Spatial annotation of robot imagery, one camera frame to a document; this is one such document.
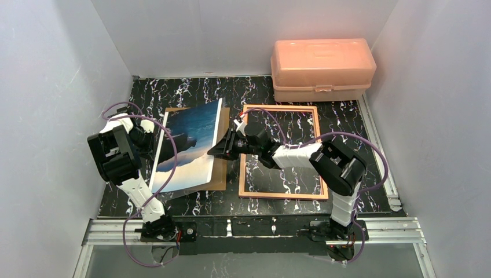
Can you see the blue sky landscape photo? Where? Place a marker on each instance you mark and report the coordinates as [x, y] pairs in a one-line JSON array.
[[188, 149]]

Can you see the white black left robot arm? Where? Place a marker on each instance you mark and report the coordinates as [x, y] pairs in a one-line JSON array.
[[117, 151]]

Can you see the pink wooden picture frame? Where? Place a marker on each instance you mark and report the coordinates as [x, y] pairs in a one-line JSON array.
[[280, 155]]

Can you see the brown cardboard backing board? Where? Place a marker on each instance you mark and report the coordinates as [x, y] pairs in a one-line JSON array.
[[222, 172]]

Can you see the aluminium mounting rail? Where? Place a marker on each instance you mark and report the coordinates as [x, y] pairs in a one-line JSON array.
[[378, 230]]

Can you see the pink plastic storage box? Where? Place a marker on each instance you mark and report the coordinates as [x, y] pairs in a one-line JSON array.
[[321, 70]]

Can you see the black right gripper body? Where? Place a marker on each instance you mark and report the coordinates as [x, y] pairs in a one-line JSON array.
[[229, 142]]

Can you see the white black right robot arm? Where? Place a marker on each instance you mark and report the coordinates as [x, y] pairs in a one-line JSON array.
[[336, 164]]

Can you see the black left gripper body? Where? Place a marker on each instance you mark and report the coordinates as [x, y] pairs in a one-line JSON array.
[[163, 147]]

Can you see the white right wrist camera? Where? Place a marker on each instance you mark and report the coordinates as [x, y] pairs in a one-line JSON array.
[[240, 124]]

